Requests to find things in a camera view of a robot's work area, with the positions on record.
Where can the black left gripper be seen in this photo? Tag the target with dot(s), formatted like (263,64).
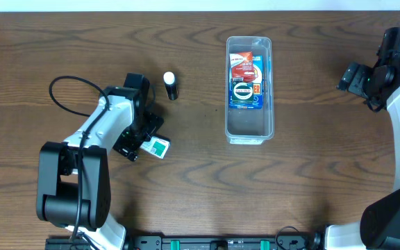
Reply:
(135,139)

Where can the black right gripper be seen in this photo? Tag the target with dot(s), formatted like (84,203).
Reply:
(358,85)

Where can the white green medicine box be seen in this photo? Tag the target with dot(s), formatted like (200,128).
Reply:
(156,146)

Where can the dark bottle white cap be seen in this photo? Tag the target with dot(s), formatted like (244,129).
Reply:
(170,85)

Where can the dark green round tin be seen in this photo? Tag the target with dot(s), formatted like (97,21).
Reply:
(242,93)

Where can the blue Kool Fever box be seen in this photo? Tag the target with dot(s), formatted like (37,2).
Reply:
(258,87)

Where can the red white small box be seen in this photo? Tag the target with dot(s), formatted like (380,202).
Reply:
(241,65)

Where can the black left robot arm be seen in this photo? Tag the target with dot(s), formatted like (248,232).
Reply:
(73,176)

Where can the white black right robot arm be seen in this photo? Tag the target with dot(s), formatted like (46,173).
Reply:
(379,226)

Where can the clear plastic container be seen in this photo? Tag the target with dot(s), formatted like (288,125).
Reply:
(251,126)

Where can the black mounting rail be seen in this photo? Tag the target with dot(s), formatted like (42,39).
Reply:
(210,243)

